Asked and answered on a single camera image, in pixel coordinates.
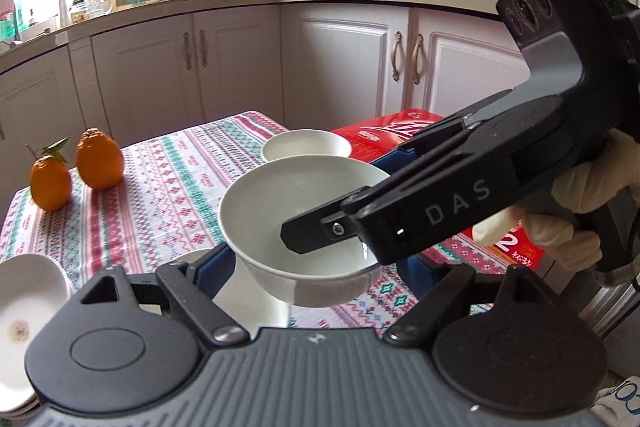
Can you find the large white bowl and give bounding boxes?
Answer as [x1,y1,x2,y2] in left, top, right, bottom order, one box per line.
[218,155,388,308]

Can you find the small white bowl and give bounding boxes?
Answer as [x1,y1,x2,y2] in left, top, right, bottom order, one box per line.
[262,129,352,161]

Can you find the white plate with stain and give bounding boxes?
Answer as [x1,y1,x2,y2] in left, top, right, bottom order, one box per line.
[0,254,74,418]

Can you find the white kitchen cabinets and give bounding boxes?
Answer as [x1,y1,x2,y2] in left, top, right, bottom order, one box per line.
[1,3,529,202]

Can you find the white gloved hand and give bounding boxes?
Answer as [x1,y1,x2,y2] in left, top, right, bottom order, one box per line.
[472,129,639,272]

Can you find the red drink carton box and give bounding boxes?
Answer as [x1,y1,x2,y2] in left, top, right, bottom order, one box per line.
[333,108,544,274]

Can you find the patterned red green tablecloth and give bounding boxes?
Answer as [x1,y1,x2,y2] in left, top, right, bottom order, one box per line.
[0,108,511,338]

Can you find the bumpy orange fruit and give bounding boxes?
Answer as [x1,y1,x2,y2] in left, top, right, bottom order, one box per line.
[75,128,125,191]

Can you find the orange with leaf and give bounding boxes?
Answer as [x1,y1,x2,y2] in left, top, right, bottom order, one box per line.
[26,138,72,212]

